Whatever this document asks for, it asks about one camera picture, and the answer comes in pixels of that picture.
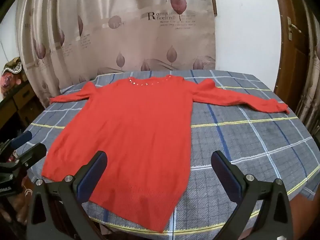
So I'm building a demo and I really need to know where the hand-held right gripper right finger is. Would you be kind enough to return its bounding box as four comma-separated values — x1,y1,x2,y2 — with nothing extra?
211,151,293,240

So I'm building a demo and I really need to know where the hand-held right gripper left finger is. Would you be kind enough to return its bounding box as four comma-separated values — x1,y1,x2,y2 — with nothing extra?
26,151,108,240

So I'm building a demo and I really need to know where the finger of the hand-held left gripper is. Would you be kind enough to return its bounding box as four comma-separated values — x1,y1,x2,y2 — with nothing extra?
11,142,47,173
7,131,33,152

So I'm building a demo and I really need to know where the red knit sweater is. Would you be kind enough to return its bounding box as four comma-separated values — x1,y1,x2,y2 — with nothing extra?
41,76,290,233

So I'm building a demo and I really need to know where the grey plaid blanket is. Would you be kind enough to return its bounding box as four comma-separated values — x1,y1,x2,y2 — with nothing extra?
15,69,320,233

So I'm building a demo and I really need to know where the dark wooden cabinet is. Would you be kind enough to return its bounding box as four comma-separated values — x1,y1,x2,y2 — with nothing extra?
0,80,46,140

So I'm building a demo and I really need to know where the floral cloth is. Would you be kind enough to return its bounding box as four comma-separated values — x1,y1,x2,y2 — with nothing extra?
1,56,28,98

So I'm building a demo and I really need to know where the brown wooden door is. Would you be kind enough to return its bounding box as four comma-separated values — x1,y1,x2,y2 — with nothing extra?
271,0,320,133

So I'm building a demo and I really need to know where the beige leaf print curtain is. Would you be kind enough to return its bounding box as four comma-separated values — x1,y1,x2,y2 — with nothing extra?
15,0,217,108

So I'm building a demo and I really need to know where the metal door handle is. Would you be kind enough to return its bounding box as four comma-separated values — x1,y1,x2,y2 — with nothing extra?
287,17,302,40

